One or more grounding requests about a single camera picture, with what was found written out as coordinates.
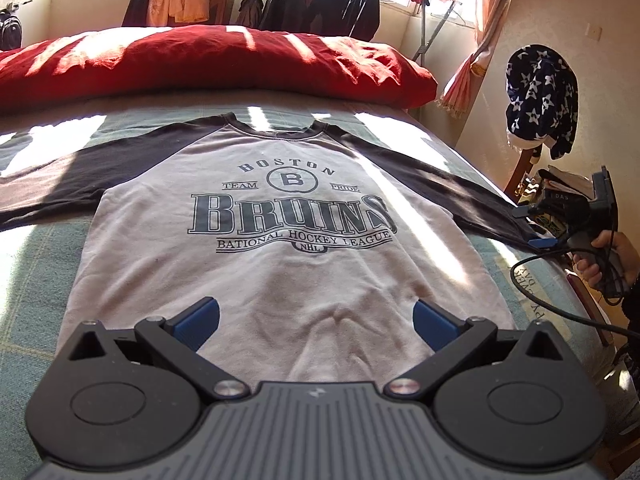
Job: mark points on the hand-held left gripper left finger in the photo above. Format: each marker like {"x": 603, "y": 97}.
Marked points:
{"x": 197, "y": 317}

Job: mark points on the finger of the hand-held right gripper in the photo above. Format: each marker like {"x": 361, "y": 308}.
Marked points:
{"x": 527, "y": 213}
{"x": 544, "y": 243}

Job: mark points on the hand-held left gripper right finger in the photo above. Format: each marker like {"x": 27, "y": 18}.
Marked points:
{"x": 435, "y": 327}

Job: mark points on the grey and black sweatshirt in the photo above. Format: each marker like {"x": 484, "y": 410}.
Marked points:
{"x": 300, "y": 285}

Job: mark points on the person's right hand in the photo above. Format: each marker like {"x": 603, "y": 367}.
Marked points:
{"x": 625, "y": 250}

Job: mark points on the olive patterned cloth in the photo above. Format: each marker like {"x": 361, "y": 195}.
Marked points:
{"x": 550, "y": 224}

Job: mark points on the wooden chair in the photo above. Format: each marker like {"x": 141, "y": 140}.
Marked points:
{"x": 520, "y": 175}

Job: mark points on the navy star-print garment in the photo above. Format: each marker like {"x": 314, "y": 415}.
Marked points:
{"x": 540, "y": 90}

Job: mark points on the green plaid blanket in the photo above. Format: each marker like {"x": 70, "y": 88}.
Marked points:
{"x": 30, "y": 260}

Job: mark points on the orange striped curtain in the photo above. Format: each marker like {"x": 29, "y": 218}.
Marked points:
{"x": 487, "y": 35}

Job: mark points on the metal drying rack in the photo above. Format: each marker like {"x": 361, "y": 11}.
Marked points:
{"x": 425, "y": 35}

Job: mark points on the red pillow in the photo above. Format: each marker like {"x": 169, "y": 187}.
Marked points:
{"x": 200, "y": 60}

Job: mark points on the brown hanging garment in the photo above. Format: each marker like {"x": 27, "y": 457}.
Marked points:
{"x": 250, "y": 10}

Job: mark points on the orange garment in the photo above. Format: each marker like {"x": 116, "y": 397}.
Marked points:
{"x": 177, "y": 2}

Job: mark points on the dark brown garment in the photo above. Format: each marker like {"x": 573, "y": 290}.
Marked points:
{"x": 136, "y": 5}

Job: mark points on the black backpack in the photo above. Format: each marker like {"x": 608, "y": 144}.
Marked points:
{"x": 10, "y": 30}

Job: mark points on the dark red bed frame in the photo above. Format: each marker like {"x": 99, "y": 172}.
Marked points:
{"x": 585, "y": 300}

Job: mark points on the white wall switch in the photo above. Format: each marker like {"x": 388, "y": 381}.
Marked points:
{"x": 592, "y": 32}

